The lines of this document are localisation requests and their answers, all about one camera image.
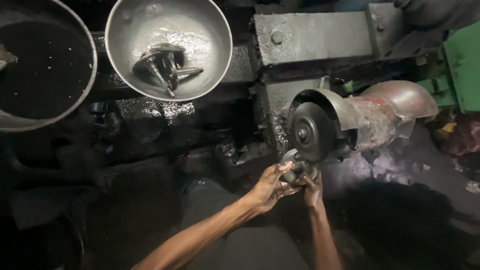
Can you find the person's right hand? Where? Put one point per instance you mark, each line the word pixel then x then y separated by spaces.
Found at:
pixel 313 193

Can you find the person's left hand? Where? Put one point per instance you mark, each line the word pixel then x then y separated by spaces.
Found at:
pixel 270 189

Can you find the person's right fingers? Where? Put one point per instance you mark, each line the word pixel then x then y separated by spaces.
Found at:
pixel 308 180

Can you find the round metal valve part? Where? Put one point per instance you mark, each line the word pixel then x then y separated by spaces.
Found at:
pixel 290 167

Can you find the dark grinding wheel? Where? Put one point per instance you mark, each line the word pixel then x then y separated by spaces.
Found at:
pixel 312 131

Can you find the person's dark trousers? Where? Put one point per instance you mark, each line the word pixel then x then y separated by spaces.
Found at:
pixel 240 247

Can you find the red grey bench grinder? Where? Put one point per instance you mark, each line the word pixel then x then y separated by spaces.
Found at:
pixel 378 108

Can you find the grey metal machine block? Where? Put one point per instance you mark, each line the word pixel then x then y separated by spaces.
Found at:
pixel 311 37

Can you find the oily black machine bed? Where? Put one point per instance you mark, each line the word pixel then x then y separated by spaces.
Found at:
pixel 176 123

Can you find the short-stem metal valve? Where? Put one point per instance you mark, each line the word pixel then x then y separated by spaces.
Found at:
pixel 189 71

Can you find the pink cloth rag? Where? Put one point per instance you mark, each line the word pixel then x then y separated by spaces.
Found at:
pixel 467 137

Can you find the shiny metal bowl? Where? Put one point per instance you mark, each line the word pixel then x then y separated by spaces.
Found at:
pixel 195 33

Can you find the large basin of black oil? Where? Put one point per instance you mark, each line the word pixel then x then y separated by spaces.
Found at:
pixel 41 67

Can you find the green machine frame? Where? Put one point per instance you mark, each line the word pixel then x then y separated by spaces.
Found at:
pixel 463 67

